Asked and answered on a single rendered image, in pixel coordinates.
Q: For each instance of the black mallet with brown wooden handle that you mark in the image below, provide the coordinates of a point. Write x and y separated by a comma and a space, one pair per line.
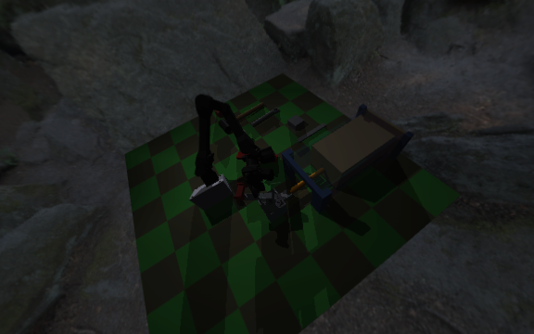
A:
225, 126

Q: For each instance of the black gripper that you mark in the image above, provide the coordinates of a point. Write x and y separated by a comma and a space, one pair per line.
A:
253, 178

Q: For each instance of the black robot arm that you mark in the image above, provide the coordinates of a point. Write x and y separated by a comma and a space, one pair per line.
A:
205, 105

